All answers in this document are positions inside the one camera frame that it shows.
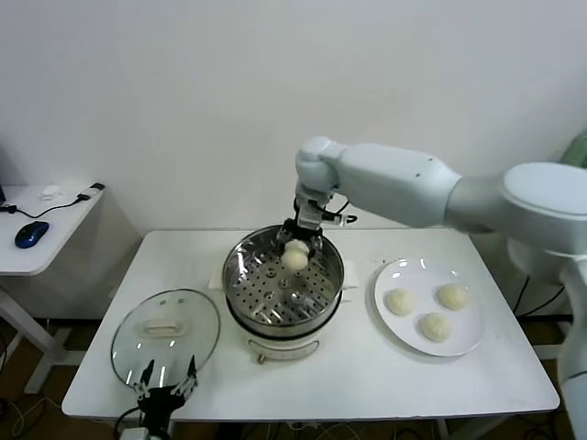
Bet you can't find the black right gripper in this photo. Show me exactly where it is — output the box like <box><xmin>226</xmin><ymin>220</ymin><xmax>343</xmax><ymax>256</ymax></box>
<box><xmin>276</xmin><ymin>195</ymin><xmax>326</xmax><ymax>262</ymax></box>

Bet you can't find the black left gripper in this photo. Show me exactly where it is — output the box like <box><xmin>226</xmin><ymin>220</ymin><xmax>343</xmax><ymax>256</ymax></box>
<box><xmin>133</xmin><ymin>355</ymin><xmax>201</xmax><ymax>433</ymax></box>

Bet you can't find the white steamed baozi bun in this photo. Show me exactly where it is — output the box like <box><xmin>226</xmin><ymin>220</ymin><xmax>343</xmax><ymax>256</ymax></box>
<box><xmin>384</xmin><ymin>289</ymin><xmax>416</xmax><ymax>317</ymax></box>
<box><xmin>280</xmin><ymin>240</ymin><xmax>309</xmax><ymax>270</ymax></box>
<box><xmin>437</xmin><ymin>282</ymin><xmax>471</xmax><ymax>312</ymax></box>
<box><xmin>418</xmin><ymin>313</ymin><xmax>453</xmax><ymax>344</ymax></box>

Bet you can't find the stainless steel steamer basket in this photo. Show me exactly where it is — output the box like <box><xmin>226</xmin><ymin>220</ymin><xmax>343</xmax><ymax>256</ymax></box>
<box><xmin>208</xmin><ymin>225</ymin><xmax>359</xmax><ymax>327</ymax></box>

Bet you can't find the glass pot lid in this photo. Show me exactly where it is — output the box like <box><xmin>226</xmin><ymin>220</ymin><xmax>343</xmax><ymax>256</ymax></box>
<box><xmin>110</xmin><ymin>288</ymin><xmax>221</xmax><ymax>389</ymax></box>

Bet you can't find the white electric cooker base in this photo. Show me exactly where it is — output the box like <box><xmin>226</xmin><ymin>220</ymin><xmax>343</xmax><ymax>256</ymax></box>
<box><xmin>224</xmin><ymin>288</ymin><xmax>355</xmax><ymax>366</ymax></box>

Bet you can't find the white round plate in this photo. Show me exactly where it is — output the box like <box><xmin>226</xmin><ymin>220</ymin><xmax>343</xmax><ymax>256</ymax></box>
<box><xmin>373</xmin><ymin>258</ymin><xmax>486</xmax><ymax>358</ymax></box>

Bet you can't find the white side table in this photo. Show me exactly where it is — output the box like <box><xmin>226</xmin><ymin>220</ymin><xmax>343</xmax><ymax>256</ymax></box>
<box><xmin>0</xmin><ymin>184</ymin><xmax>143</xmax><ymax>395</ymax></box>

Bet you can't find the blue computer mouse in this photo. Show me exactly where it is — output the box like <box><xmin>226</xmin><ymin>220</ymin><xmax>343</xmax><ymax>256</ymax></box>
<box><xmin>14</xmin><ymin>221</ymin><xmax>50</xmax><ymax>250</ymax></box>

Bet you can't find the white and black adapter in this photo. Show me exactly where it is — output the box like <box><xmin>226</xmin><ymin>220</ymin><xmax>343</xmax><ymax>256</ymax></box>
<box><xmin>75</xmin><ymin>182</ymin><xmax>106</xmax><ymax>203</ymax></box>

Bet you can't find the pale green appliance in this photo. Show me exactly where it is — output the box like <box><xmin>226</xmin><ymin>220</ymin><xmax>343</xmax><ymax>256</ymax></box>
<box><xmin>561</xmin><ymin>132</ymin><xmax>587</xmax><ymax>167</ymax></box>

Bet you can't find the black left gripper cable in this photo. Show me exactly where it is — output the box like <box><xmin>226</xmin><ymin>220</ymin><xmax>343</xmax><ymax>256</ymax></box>
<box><xmin>116</xmin><ymin>406</ymin><xmax>144</xmax><ymax>433</ymax></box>

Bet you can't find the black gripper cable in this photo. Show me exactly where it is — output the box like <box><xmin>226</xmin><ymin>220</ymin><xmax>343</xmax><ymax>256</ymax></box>
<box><xmin>116</xmin><ymin>406</ymin><xmax>144</xmax><ymax>433</ymax></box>
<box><xmin>326</xmin><ymin>192</ymin><xmax>350</xmax><ymax>216</ymax></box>

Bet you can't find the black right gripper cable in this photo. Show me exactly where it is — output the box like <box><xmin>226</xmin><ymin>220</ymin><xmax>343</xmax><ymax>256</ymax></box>
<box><xmin>326</xmin><ymin>192</ymin><xmax>350</xmax><ymax>216</ymax></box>

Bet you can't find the thin black desk cable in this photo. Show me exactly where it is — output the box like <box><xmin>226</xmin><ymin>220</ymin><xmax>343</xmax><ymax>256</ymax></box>
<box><xmin>0</xmin><ymin>194</ymin><xmax>88</xmax><ymax>220</ymax></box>

